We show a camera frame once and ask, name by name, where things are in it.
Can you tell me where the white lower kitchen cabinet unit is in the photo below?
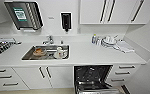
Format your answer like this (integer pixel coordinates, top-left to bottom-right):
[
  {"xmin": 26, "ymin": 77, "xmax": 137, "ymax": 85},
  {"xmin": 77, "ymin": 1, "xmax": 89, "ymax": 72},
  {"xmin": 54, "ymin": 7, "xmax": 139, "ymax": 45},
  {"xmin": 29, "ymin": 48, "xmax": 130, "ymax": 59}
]
[{"xmin": 0, "ymin": 64, "xmax": 141, "ymax": 93}]

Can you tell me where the chrome faucet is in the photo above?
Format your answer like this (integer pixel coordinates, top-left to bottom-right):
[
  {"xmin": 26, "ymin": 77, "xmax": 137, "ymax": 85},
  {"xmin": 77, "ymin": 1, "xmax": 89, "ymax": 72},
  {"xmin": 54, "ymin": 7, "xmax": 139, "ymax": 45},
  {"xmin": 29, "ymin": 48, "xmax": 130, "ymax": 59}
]
[{"xmin": 41, "ymin": 34, "xmax": 55, "ymax": 46}]

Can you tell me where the stainless steel dishwasher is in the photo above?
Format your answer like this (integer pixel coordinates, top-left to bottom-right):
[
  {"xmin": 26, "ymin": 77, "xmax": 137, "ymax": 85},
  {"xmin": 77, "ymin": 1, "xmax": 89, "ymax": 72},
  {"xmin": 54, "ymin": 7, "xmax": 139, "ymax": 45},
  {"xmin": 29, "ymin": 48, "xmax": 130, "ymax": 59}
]
[{"xmin": 72, "ymin": 64, "xmax": 133, "ymax": 94}]

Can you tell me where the black soap dispenser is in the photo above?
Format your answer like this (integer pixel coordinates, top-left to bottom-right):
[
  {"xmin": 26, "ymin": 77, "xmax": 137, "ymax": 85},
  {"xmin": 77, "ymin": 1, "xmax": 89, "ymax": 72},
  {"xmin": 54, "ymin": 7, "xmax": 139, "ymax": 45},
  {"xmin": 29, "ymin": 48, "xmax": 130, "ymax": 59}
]
[{"xmin": 60, "ymin": 12, "xmax": 72, "ymax": 33}]

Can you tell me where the grey paper towel dispenser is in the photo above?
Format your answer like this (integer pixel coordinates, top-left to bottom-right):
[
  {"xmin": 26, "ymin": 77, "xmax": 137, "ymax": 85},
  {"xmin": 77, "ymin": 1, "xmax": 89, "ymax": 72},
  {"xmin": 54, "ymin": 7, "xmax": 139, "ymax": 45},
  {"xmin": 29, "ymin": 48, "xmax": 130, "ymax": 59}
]
[{"xmin": 4, "ymin": 0, "xmax": 45, "ymax": 31}]

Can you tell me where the white cup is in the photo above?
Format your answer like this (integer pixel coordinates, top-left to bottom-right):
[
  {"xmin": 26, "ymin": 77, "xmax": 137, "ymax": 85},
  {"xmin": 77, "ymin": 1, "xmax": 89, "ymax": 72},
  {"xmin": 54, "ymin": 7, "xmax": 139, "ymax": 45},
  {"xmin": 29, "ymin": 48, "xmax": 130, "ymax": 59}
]
[{"xmin": 54, "ymin": 46, "xmax": 67, "ymax": 60}]

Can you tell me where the stainless steel sink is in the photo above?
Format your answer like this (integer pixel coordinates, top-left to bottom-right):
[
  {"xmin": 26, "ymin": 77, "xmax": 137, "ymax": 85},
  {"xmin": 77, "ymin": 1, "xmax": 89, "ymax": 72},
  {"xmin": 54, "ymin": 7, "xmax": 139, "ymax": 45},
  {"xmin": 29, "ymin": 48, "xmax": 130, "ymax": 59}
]
[{"xmin": 21, "ymin": 44, "xmax": 72, "ymax": 62}]

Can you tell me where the stack of white dishes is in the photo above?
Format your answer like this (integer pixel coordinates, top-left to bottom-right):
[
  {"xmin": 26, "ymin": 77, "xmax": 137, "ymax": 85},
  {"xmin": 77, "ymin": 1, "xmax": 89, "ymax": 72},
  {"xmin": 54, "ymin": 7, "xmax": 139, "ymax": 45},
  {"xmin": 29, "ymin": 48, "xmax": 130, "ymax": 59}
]
[{"xmin": 100, "ymin": 34, "xmax": 121, "ymax": 48}]

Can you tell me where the orange bowl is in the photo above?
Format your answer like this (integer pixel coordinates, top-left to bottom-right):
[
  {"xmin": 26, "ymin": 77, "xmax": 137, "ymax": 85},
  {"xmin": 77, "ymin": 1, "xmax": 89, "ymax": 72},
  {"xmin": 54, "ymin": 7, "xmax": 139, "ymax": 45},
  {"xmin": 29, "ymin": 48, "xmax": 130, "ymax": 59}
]
[{"xmin": 32, "ymin": 47, "xmax": 47, "ymax": 57}]

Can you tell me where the wire dish rack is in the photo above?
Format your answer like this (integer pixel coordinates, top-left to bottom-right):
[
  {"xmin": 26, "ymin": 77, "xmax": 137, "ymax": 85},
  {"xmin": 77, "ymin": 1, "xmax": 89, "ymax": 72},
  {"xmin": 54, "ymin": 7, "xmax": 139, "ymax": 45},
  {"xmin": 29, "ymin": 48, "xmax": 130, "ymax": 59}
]
[{"xmin": 0, "ymin": 37, "xmax": 16, "ymax": 58}]

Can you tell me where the small clear plastic bottle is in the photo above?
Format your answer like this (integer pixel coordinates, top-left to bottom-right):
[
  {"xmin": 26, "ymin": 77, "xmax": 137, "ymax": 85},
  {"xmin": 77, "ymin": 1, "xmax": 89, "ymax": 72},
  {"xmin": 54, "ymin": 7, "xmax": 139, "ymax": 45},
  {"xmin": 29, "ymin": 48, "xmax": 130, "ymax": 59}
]
[{"xmin": 91, "ymin": 33, "xmax": 101, "ymax": 46}]

